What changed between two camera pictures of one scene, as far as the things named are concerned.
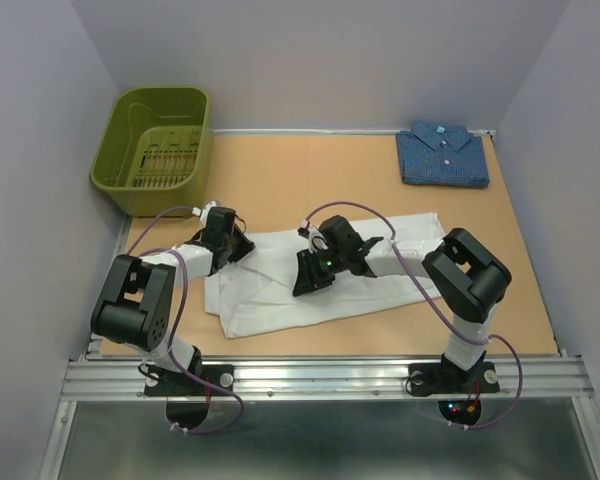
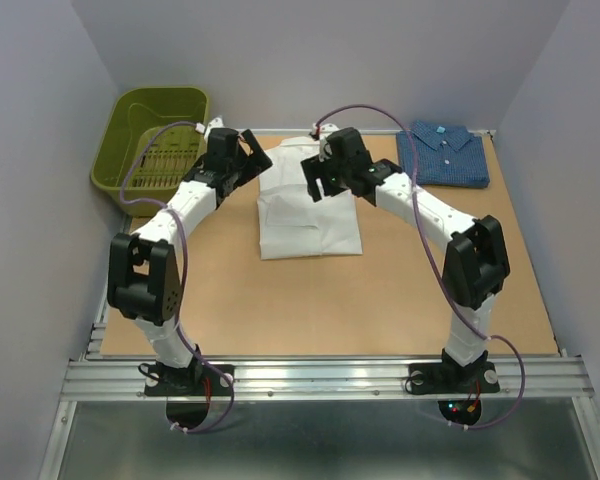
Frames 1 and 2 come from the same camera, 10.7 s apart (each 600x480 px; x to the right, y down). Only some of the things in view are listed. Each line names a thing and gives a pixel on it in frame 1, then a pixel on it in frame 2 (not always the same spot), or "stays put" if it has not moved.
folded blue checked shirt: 440,155 stays put
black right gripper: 309,277 → 313,169
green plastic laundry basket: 155,154 stays put
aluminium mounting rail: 540,378 stays put
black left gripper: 245,246 → 255,163
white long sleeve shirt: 256,291 → 290,222
